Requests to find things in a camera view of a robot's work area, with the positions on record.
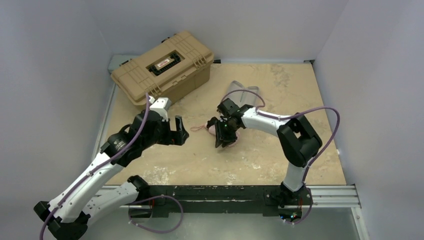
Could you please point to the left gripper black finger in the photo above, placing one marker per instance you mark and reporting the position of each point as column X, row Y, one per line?
column 177, row 141
column 181, row 132

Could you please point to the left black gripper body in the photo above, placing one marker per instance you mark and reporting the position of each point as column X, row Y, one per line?
column 172, row 133

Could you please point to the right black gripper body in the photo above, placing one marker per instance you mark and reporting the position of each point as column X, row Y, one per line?
column 224, row 129

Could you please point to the pink grey umbrella case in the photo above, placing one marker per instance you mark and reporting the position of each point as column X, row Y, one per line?
column 241, row 98

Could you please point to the pink umbrella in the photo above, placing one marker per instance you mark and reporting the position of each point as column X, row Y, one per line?
column 209, row 126

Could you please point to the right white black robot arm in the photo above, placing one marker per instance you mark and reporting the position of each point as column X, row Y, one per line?
column 298, row 139

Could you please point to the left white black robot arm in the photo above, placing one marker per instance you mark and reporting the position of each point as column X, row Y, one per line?
column 69, row 215

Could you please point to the tan plastic toolbox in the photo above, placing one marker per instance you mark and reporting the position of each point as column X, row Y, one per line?
column 173, row 69

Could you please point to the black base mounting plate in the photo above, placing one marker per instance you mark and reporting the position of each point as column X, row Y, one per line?
column 162, row 200

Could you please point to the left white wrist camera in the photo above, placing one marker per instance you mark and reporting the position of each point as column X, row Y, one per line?
column 160, row 105

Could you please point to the aluminium frame rail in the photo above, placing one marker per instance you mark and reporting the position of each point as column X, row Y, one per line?
column 322, row 196

